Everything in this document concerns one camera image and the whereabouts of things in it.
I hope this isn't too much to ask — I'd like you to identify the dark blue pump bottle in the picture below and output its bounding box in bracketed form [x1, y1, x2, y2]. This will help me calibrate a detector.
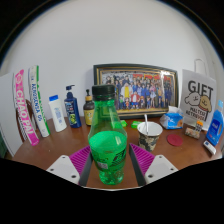
[63, 84, 83, 129]

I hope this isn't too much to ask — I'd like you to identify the pink and white tube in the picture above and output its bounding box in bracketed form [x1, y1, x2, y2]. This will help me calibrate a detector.
[13, 69, 40, 147]

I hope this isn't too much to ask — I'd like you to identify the camouflage paper cup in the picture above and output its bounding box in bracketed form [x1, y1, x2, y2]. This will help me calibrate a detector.
[136, 121, 164, 153]

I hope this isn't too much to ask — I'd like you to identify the white printed paper bag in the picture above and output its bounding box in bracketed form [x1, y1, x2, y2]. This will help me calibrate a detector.
[179, 58, 218, 132]

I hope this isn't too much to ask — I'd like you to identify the flat round red coaster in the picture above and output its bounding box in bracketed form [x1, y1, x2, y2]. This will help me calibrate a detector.
[166, 133, 184, 148]

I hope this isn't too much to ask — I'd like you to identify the colourful puzzle cube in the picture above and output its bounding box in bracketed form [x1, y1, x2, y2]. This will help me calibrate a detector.
[194, 120, 205, 133]

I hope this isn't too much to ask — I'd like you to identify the white stirring stick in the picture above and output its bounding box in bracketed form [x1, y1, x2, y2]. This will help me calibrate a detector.
[143, 113, 150, 136]

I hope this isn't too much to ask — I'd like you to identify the small white device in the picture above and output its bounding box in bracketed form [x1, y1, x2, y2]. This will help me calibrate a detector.
[203, 139, 218, 156]

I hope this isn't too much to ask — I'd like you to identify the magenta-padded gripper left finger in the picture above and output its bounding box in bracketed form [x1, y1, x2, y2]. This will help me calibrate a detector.
[45, 144, 95, 188]

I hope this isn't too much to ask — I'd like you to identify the white and green tube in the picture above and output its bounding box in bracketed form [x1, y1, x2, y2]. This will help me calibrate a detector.
[27, 65, 52, 138]

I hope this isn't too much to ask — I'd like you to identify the green plastic drink bottle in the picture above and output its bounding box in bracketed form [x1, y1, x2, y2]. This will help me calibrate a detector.
[87, 84, 129, 186]

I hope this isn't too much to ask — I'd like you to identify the amber pump bottle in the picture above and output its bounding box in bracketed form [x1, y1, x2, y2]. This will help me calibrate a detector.
[82, 88, 96, 127]

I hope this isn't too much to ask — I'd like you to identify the blue detergent bottle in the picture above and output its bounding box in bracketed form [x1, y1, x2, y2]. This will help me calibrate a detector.
[205, 99, 224, 147]

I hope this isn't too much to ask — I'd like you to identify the blue tissue pack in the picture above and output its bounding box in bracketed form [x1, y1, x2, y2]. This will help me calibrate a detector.
[159, 105, 185, 130]

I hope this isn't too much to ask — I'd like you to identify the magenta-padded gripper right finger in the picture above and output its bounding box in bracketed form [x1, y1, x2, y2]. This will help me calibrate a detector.
[128, 143, 180, 187]

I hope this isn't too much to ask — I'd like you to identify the framed group cartoon picture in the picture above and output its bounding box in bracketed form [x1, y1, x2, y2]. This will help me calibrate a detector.
[92, 63, 180, 120]

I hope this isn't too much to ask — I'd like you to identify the white bottle with blue cap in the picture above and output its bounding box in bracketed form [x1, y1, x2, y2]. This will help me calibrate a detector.
[48, 94, 68, 133]

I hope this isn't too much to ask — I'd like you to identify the small patterned packet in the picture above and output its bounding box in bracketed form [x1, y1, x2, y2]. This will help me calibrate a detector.
[184, 126, 201, 140]

